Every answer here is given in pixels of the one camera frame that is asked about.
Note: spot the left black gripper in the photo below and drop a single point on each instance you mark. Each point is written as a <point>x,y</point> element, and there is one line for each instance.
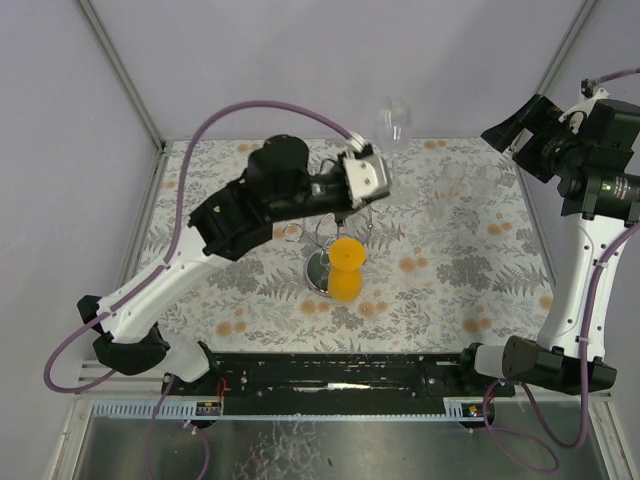
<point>330,189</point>

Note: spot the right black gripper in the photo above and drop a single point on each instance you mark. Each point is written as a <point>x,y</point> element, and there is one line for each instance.
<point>513,132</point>

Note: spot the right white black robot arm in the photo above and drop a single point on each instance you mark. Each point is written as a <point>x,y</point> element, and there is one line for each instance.
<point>588,148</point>

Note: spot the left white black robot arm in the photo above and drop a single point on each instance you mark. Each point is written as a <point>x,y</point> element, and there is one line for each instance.
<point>276,186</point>

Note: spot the orange plastic wine glass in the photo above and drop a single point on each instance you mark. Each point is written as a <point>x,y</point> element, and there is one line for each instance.
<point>346,256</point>

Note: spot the floral patterned table mat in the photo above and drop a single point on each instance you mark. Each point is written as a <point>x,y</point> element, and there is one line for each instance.
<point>450,258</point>

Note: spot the chrome wire wine glass rack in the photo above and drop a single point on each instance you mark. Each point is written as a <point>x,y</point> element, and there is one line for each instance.
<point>325,231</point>

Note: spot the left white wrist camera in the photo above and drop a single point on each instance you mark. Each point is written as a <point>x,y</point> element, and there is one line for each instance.
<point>366,173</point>

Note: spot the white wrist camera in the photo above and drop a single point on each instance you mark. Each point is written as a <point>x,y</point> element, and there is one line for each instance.
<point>591,91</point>
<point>366,173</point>

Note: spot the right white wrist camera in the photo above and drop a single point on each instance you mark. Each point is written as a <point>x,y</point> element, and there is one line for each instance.
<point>591,91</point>

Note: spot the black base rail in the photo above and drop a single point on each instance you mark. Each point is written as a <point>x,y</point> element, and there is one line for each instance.
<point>369,377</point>

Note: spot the white slotted cable duct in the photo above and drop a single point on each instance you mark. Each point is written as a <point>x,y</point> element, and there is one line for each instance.
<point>309,409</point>

